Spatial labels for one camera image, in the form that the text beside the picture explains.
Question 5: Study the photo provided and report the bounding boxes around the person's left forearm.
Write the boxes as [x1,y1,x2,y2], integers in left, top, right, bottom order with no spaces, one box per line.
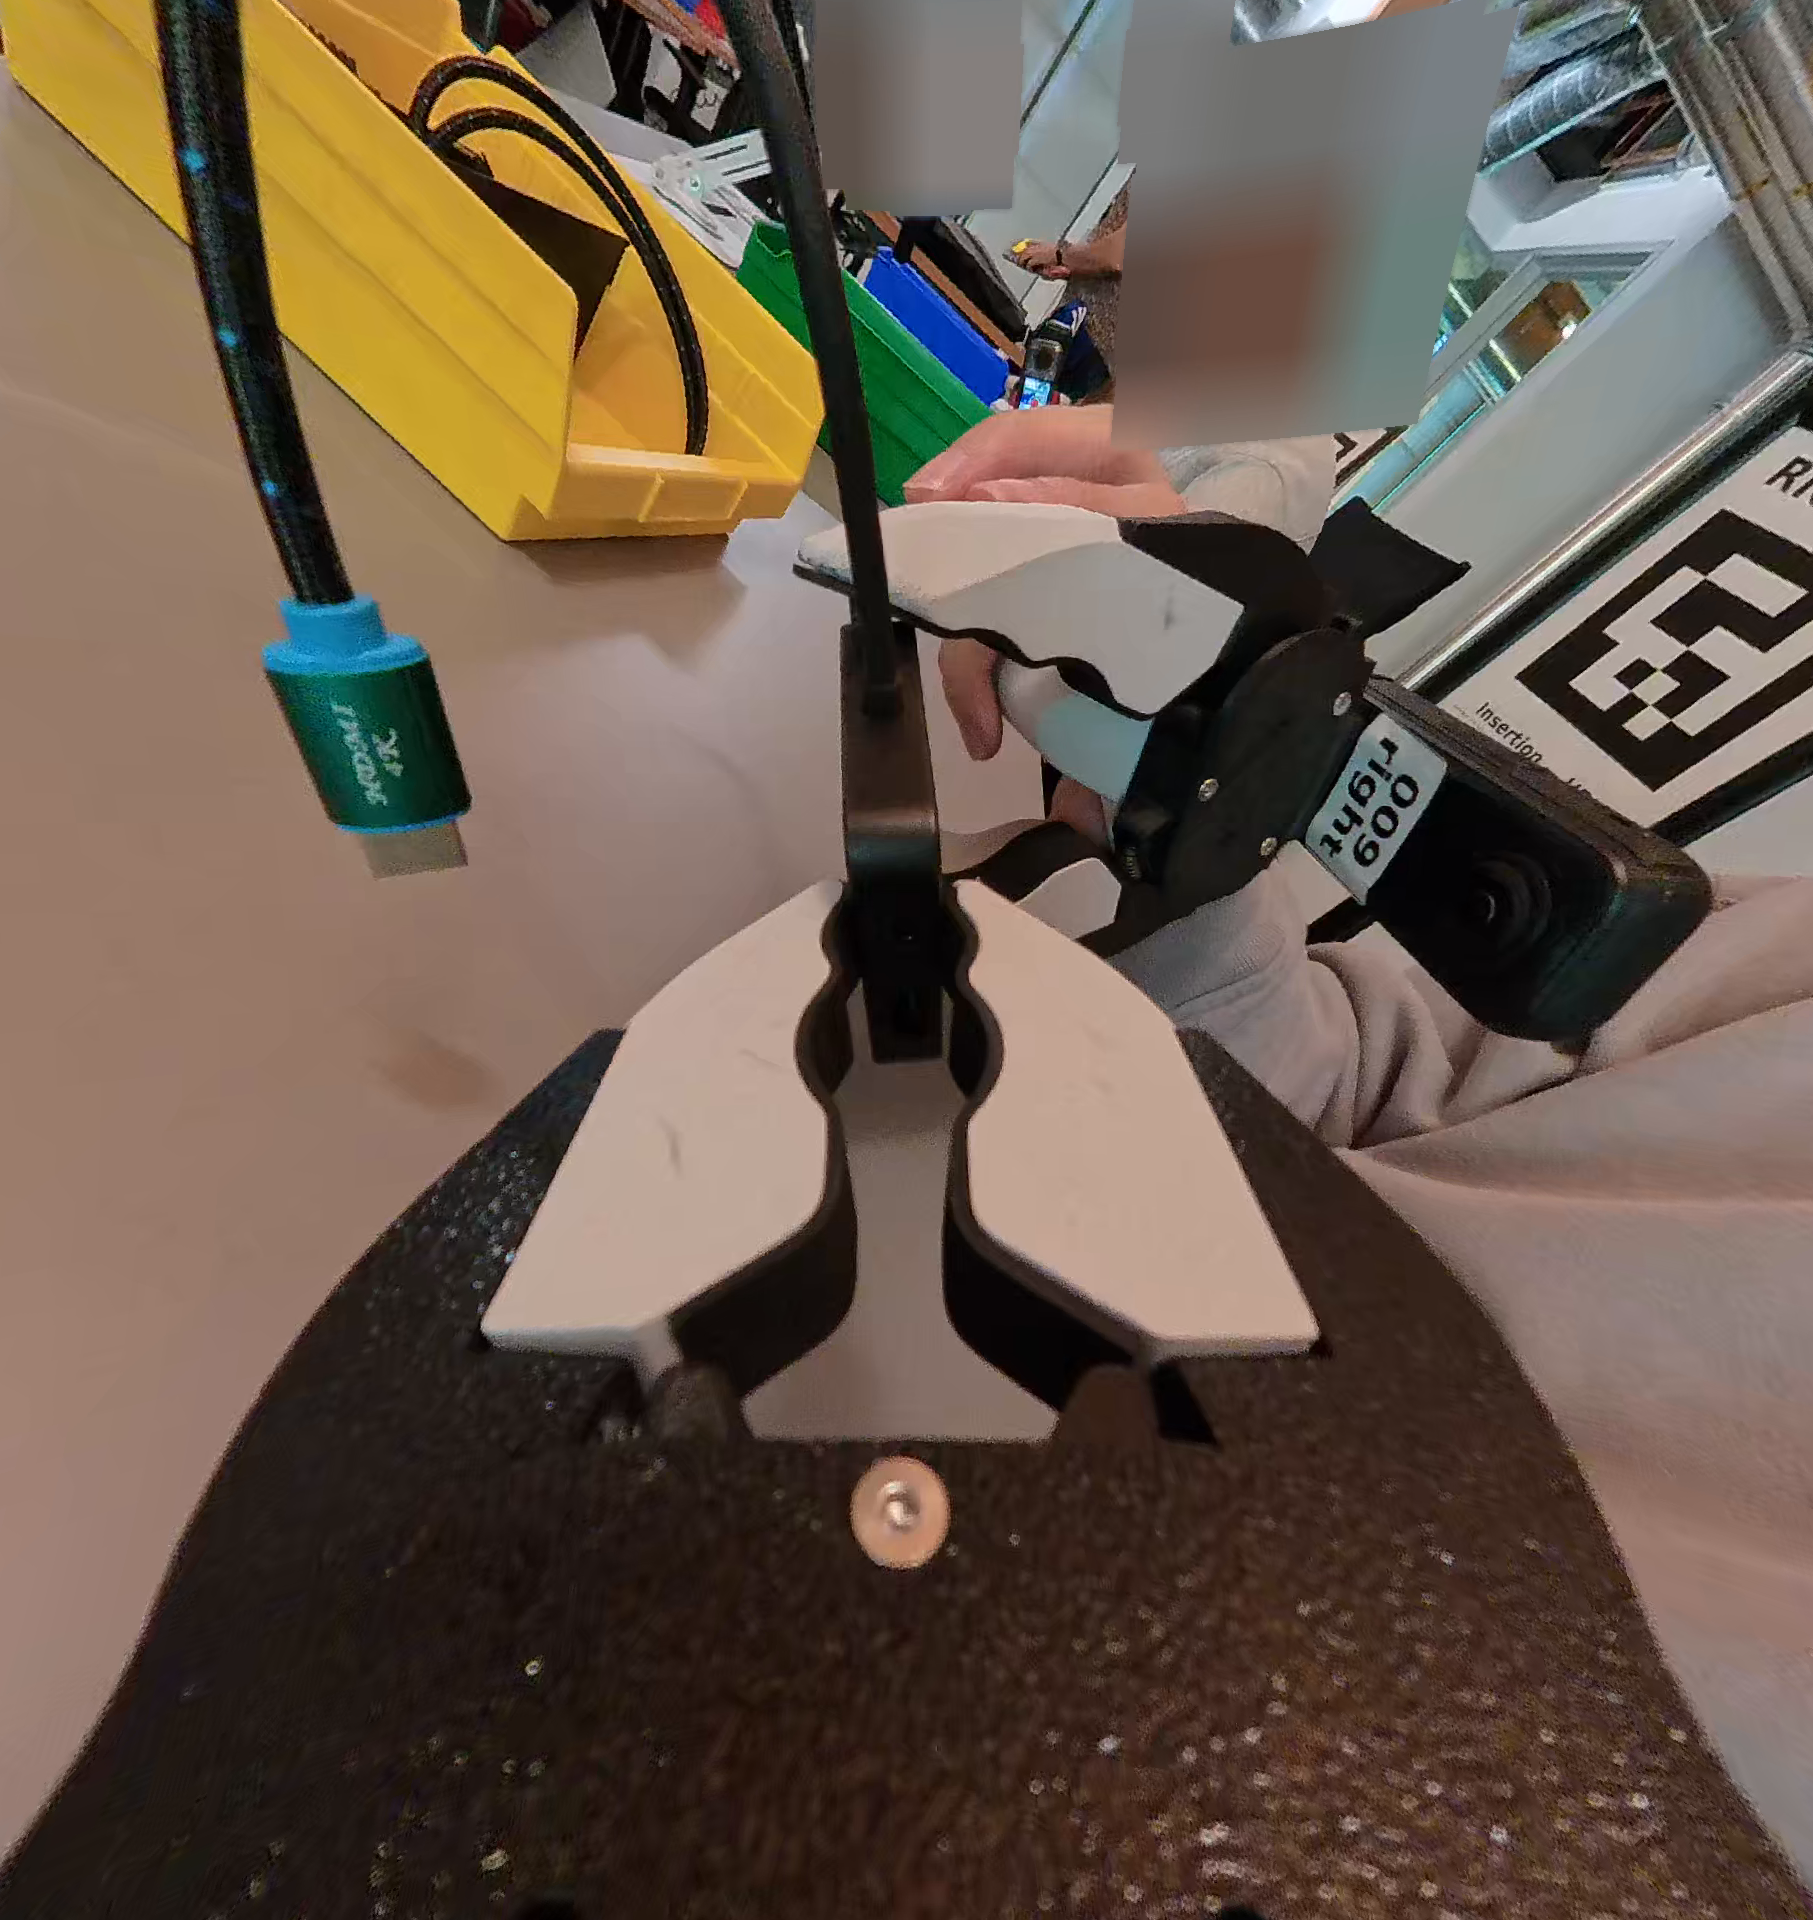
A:
[1108,865,1813,1201]

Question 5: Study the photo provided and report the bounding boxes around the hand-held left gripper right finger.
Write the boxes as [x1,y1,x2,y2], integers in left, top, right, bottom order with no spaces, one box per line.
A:
[941,878,1325,1365]

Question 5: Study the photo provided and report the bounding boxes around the person's right forearm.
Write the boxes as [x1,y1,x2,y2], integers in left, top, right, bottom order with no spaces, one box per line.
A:
[1162,433,1343,548]

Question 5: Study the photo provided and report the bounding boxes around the thin black cable loop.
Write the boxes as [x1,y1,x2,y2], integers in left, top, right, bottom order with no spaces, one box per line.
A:
[409,51,715,459]

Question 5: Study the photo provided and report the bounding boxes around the white plastic part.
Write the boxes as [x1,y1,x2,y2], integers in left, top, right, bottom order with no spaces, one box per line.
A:
[651,132,788,250]

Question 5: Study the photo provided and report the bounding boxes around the person's right hand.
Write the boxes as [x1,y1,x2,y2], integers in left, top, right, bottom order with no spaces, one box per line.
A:
[903,401,1195,845]

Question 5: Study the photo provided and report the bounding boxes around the blue plastic bin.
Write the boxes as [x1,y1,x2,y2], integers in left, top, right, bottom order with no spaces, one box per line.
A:
[860,245,1032,405]

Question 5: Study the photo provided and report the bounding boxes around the green plastic bin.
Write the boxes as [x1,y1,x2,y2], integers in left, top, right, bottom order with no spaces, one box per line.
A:
[735,215,997,507]

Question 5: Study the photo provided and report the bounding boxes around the black and white tag poster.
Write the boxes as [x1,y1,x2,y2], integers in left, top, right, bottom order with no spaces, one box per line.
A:
[1409,352,1813,842]

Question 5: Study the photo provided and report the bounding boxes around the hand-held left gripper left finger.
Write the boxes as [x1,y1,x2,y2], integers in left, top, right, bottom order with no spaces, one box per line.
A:
[478,878,864,1364]

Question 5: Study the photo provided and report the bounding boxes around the large yellow plastic bin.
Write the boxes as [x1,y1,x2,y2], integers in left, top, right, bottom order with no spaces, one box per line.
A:
[3,0,827,546]

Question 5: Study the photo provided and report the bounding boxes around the black usb cable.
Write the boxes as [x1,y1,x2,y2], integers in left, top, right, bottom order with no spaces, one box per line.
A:
[714,0,948,1063]

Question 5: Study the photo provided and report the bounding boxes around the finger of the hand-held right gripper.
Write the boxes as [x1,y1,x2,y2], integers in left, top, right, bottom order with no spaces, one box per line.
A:
[992,661,1170,808]
[795,498,1249,720]

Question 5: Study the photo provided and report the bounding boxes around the silver spiral air duct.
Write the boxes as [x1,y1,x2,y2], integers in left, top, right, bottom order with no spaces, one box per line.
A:
[1641,0,1813,376]

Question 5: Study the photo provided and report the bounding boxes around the braided teal hdmi cable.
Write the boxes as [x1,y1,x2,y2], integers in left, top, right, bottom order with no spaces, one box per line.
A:
[153,0,476,880]

